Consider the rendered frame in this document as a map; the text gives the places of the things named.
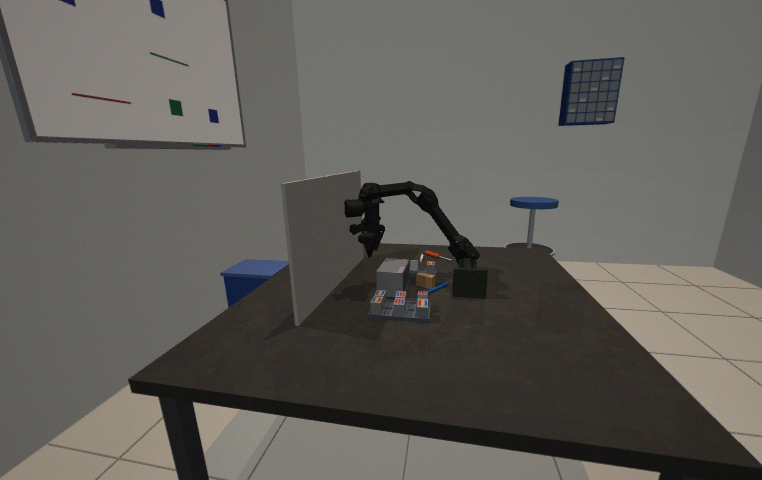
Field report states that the tan rectangular block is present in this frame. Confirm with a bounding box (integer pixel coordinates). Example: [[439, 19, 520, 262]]
[[416, 272, 435, 289]]

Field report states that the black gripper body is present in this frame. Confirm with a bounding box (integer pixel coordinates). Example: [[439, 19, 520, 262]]
[[358, 215, 385, 243]]

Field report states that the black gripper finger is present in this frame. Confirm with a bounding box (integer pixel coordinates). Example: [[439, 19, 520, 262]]
[[360, 241, 376, 257], [374, 232, 384, 251]]

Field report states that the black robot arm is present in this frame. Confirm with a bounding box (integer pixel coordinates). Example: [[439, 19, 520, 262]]
[[344, 181, 480, 269]]

